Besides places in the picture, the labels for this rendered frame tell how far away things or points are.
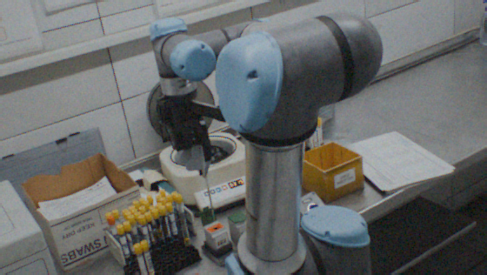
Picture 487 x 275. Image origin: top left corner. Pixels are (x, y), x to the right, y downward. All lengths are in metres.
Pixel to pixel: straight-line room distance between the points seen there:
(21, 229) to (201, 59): 0.46
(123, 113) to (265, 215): 1.03
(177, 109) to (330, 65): 0.57
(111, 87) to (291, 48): 1.14
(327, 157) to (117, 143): 0.66
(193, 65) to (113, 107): 0.78
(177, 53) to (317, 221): 0.40
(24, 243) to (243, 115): 0.57
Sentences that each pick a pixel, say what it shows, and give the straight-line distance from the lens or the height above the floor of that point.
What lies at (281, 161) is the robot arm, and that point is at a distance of 0.77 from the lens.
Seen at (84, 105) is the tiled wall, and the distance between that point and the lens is 1.76.
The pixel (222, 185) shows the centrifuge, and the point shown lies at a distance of 1.61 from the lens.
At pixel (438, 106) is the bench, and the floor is 0.88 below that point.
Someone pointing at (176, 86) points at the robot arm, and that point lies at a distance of 1.18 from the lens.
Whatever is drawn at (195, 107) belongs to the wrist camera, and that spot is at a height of 1.28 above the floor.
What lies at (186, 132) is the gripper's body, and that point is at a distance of 1.22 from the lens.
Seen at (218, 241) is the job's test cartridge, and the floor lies 0.93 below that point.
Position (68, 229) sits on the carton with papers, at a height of 0.98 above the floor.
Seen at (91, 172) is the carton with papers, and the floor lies 0.97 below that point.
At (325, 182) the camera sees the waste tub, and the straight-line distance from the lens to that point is 1.53.
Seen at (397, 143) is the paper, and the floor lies 0.89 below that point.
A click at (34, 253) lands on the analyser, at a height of 1.13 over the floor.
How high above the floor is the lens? 1.70
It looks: 24 degrees down
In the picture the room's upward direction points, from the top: 9 degrees counter-clockwise
